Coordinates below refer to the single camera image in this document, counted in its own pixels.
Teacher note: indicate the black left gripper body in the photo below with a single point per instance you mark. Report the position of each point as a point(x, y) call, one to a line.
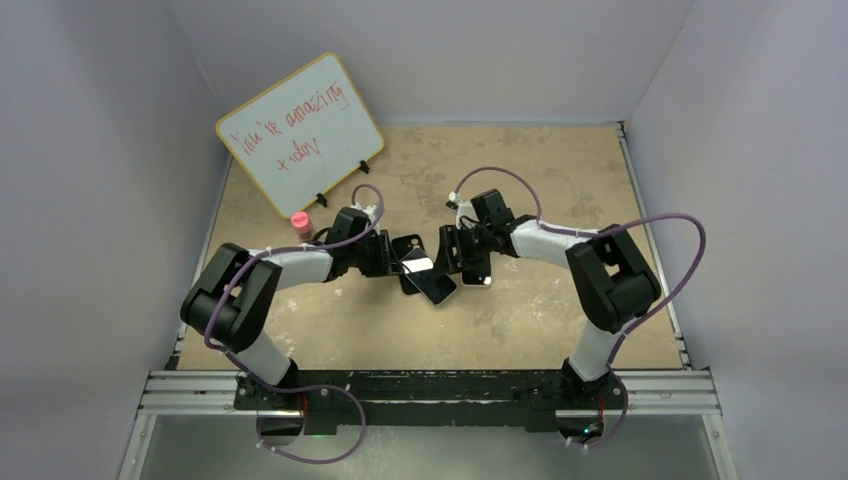
point(366, 255)

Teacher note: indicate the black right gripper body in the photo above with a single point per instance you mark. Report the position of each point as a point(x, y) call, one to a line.
point(474, 240)

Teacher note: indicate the black phone case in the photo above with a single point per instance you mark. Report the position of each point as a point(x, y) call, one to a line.
point(401, 246)

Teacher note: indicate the black smartphone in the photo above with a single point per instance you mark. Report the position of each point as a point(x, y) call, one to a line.
point(420, 277)

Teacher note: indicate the clear phone case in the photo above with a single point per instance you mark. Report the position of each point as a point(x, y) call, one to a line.
point(478, 274)

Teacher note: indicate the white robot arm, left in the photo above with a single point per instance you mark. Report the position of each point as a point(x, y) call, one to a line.
point(229, 303)

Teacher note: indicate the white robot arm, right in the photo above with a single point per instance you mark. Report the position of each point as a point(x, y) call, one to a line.
point(614, 283)

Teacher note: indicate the pink capped bottle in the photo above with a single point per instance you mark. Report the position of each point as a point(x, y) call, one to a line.
point(303, 226)

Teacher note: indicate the whiteboard with red writing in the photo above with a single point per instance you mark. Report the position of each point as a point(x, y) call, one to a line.
point(302, 136)

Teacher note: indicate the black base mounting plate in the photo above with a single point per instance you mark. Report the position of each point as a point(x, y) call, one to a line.
point(536, 401)

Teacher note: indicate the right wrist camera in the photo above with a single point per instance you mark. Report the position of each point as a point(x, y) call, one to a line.
point(465, 216)

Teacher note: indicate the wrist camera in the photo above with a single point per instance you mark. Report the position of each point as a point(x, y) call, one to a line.
point(465, 216)
point(371, 211)

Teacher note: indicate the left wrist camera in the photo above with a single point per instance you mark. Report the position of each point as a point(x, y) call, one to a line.
point(371, 211)

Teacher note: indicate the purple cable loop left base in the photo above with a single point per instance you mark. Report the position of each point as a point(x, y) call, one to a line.
point(316, 426)

